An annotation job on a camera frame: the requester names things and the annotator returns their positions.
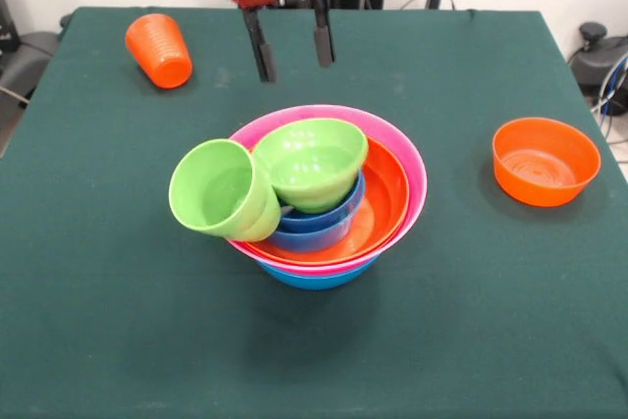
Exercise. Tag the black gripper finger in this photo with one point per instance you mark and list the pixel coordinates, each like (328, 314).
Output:
(260, 51)
(324, 36)

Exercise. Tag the orange cup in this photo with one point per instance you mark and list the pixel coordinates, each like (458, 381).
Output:
(162, 51)

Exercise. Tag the small green bowl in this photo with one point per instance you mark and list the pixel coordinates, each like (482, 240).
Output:
(314, 169)

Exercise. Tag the green cup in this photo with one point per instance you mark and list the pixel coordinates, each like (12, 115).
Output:
(211, 188)

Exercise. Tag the small dark blue bowl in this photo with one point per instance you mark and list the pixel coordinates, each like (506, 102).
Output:
(338, 213)

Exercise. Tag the small light blue bowl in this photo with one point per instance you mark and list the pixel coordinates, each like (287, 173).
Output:
(314, 241)

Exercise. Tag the large pink bowl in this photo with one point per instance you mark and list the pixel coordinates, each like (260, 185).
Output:
(392, 129)

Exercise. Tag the large orange bowl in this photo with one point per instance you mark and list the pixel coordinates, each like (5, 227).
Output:
(387, 198)

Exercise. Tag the grey wheeled base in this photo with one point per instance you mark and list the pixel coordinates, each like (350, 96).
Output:
(29, 56)
(598, 61)

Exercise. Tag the large blue bowl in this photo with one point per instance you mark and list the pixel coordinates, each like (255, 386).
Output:
(314, 281)

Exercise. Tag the black equipment box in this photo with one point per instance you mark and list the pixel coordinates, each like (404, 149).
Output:
(7, 26)

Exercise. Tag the small orange bowl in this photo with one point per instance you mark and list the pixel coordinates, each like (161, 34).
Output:
(539, 188)

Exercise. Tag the dark green tablecloth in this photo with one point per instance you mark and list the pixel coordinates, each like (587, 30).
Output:
(122, 291)

